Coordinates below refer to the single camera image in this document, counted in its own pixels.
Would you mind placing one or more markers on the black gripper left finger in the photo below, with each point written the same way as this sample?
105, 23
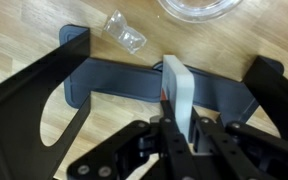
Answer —
144, 156

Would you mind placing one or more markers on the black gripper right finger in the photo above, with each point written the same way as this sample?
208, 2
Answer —
250, 153

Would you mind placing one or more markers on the black metal bookend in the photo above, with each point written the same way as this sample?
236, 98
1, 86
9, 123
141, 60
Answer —
277, 93
14, 110

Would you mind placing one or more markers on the clear plastic wrapper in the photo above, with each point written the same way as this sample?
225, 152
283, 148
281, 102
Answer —
125, 33

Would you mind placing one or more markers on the clear glass beaker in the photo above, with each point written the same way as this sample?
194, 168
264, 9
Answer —
197, 16

